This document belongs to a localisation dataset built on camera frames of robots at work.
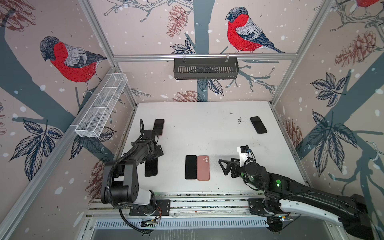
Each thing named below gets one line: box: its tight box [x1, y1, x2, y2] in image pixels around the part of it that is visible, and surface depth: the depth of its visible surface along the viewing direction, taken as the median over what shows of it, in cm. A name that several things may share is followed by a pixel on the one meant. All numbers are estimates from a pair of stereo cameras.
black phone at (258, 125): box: [250, 116, 268, 135], surface depth 110 cm
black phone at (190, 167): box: [184, 155, 197, 180], surface depth 90 cm
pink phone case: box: [197, 155, 211, 181], surface depth 89 cm
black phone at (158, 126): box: [153, 119, 165, 136], surface depth 109 cm
